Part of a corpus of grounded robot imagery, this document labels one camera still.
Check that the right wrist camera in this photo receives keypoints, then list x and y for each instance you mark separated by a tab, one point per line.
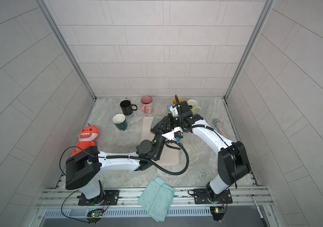
174	111

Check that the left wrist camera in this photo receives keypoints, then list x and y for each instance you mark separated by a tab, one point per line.
175	135

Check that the glitter tube bottle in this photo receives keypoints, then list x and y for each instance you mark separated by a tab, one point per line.
220	128

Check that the red shark plush toy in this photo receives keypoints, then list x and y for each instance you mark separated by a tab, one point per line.
87	138

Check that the left circuit board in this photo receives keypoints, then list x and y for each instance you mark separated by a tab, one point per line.
97	213

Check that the teal folded cloth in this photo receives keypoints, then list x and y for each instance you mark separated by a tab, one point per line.
157	198

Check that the pink ghost mug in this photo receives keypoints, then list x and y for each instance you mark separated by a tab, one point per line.
147	105

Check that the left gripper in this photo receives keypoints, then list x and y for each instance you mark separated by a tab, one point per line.
161	129

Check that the blue butterfly mug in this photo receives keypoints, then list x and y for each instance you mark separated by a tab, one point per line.
170	105

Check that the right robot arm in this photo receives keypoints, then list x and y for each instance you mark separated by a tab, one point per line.
232	164

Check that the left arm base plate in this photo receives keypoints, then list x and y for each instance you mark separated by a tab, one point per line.
107	197

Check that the black mug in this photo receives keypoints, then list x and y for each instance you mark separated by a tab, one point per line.
128	108

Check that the circuit board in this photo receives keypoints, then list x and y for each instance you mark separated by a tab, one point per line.
217	213
97	213

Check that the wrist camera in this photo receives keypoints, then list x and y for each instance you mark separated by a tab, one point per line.
174	111
175	135

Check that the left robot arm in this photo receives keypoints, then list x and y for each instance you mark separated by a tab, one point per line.
87	160

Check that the right circuit board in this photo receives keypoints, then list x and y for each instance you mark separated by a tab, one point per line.
217	213

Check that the dark green mug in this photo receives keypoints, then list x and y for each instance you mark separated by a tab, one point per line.
120	121

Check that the grey mug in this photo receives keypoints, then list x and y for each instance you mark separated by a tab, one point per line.
157	125

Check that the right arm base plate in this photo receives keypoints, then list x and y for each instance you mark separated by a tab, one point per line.
201	197

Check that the beige tray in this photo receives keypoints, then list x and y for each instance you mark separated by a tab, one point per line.
169	157

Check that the aluminium rail frame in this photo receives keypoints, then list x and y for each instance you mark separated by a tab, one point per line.
128	198

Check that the light green mug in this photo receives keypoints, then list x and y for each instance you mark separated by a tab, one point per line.
195	107

